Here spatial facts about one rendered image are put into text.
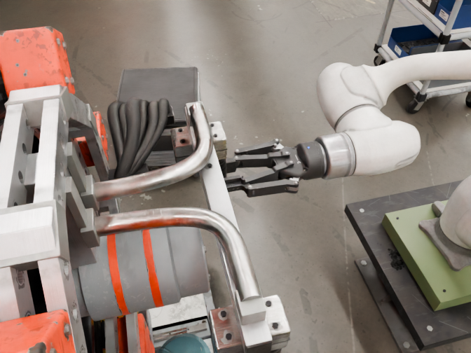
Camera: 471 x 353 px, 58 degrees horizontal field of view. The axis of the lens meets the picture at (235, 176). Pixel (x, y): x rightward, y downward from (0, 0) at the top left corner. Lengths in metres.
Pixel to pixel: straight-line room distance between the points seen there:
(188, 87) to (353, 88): 1.06
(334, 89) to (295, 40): 1.96
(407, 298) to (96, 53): 2.26
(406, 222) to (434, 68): 0.61
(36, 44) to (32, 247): 0.29
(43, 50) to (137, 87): 1.32
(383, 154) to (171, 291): 0.48
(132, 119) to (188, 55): 2.13
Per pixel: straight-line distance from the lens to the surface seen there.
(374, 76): 0.96
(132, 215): 0.55
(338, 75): 0.98
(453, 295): 1.35
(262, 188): 0.79
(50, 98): 0.57
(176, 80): 1.93
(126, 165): 0.63
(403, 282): 1.38
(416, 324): 1.33
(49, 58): 0.62
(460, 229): 1.31
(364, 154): 0.85
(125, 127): 0.64
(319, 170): 0.83
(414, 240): 1.41
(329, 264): 1.71
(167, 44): 2.88
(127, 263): 0.63
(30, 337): 0.38
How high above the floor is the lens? 1.44
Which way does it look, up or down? 48 degrees down
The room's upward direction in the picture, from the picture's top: straight up
